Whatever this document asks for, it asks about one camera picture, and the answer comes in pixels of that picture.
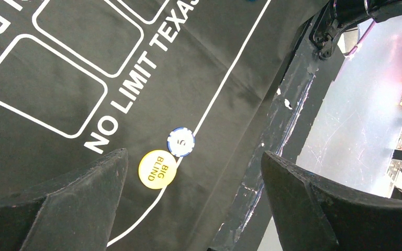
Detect white blue poker chip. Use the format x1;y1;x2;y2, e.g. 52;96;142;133
167;127;195;157

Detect yellow big blind button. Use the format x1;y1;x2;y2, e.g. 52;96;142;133
138;150;177;190

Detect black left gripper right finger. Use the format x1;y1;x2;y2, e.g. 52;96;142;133
261;151;402;250

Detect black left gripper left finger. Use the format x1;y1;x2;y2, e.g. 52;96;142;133
0;149;128;250

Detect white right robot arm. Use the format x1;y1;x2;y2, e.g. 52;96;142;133
309;0;402;60

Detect black poker felt mat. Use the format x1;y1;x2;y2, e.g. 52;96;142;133
0;1;326;250

